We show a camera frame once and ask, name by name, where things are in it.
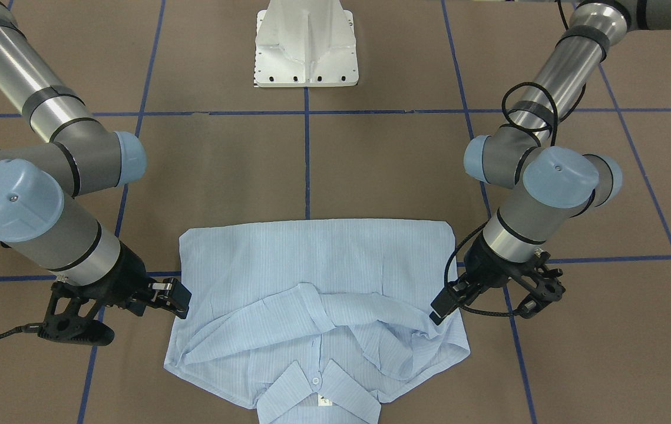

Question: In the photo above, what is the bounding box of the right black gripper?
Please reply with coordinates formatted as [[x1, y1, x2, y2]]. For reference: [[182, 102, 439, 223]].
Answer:
[[85, 243, 191, 320]]

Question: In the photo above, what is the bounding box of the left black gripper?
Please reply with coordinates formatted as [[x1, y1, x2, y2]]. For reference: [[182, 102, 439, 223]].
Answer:
[[429, 236, 536, 326]]

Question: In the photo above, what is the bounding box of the light blue button shirt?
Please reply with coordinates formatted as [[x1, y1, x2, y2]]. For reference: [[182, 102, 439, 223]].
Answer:
[[164, 219, 471, 423]]

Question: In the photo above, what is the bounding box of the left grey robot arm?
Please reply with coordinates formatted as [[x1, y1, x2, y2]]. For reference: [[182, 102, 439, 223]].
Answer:
[[429, 1, 671, 325]]

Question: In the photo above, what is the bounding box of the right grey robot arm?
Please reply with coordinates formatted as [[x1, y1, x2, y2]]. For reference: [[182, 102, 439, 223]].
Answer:
[[0, 2, 191, 319]]

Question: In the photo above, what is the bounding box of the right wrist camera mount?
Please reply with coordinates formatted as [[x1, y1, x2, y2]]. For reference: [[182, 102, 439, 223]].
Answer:
[[37, 281, 115, 347]]

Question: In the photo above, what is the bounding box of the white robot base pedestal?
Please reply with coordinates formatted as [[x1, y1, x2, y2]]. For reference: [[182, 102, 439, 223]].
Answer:
[[253, 1, 359, 88]]

